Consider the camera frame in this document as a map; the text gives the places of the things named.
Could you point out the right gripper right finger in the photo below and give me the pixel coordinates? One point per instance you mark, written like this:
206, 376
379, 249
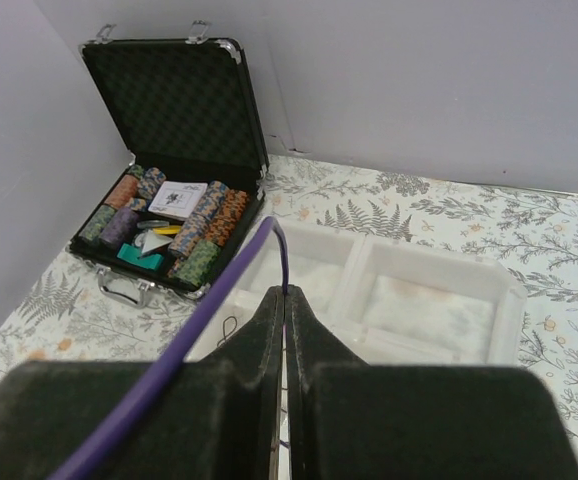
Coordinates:
349, 419

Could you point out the orange poker chip stack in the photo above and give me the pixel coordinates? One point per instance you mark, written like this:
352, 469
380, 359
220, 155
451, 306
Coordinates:
122, 192

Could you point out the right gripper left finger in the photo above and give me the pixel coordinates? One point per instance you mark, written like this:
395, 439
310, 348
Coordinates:
212, 418

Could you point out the green poker chip stack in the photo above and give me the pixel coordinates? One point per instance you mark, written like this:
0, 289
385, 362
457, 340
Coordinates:
94, 227

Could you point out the teal card box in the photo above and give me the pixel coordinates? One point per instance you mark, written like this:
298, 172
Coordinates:
133, 256

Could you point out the white compartment tray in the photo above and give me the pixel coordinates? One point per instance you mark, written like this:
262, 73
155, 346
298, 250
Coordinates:
393, 302

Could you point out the purple poker chip stack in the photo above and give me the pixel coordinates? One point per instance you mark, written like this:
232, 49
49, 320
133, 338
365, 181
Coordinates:
119, 227

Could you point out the black poker chip case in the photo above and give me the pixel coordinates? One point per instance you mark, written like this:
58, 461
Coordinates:
186, 111

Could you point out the white playing card deck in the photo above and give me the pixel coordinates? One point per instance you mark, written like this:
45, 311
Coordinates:
177, 200

